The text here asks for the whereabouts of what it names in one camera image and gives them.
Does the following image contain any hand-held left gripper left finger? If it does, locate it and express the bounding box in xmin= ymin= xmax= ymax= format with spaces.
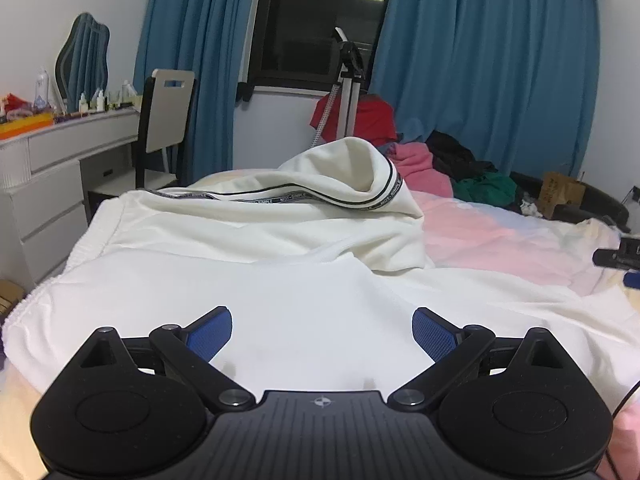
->
xmin=74 ymin=305 xmax=257 ymax=414

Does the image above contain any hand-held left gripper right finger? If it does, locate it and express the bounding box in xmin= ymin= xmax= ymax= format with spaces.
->
xmin=387 ymin=307 xmax=569 ymax=410

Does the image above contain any white hooded sweatshirt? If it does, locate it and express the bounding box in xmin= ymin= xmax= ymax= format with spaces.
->
xmin=2 ymin=137 xmax=640 ymax=413

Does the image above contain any black seat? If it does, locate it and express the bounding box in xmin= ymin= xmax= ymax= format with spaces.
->
xmin=509 ymin=171 xmax=632 ymax=234

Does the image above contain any cardboard box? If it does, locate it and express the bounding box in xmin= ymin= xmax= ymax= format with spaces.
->
xmin=539 ymin=170 xmax=587 ymax=220

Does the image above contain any green garment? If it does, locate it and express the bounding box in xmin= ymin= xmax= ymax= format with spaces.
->
xmin=452 ymin=172 xmax=519 ymax=209

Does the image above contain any pink garment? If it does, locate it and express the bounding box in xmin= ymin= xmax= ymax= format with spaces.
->
xmin=386 ymin=141 xmax=454 ymax=197

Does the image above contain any black garment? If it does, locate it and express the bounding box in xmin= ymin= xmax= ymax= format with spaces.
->
xmin=426 ymin=130 xmax=499 ymax=182

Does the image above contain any white dressing table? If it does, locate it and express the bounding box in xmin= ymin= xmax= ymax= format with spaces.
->
xmin=0 ymin=106 xmax=147 ymax=292

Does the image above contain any red garment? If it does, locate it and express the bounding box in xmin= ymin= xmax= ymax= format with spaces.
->
xmin=308 ymin=94 xmax=399 ymax=149

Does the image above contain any white and black chair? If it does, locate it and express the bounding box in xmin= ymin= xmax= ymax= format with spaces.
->
xmin=87 ymin=68 xmax=196 ymax=212

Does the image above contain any blue curtain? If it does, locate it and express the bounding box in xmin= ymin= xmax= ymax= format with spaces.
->
xmin=132 ymin=0 xmax=277 ymax=192
xmin=369 ymin=0 xmax=602 ymax=182

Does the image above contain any row of small cosmetic bottles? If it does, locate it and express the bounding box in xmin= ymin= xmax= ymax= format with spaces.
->
xmin=76 ymin=79 xmax=139 ymax=114

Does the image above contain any garment steamer stand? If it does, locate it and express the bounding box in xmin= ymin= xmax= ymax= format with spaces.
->
xmin=312 ymin=27 xmax=367 ymax=150

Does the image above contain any orange box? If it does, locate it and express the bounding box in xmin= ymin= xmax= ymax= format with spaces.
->
xmin=0 ymin=112 xmax=55 ymax=141

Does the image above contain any clear plastic bottle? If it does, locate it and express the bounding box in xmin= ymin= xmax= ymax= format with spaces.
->
xmin=32 ymin=65 xmax=54 ymax=111

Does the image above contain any wavy blue-framed mirror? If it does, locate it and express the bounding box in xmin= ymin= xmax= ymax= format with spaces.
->
xmin=53 ymin=12 xmax=111 ymax=112

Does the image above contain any dark window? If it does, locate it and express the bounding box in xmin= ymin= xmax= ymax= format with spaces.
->
xmin=247 ymin=0 xmax=397 ymax=95

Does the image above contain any black cable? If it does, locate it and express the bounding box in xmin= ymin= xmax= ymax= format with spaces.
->
xmin=604 ymin=379 xmax=640 ymax=480

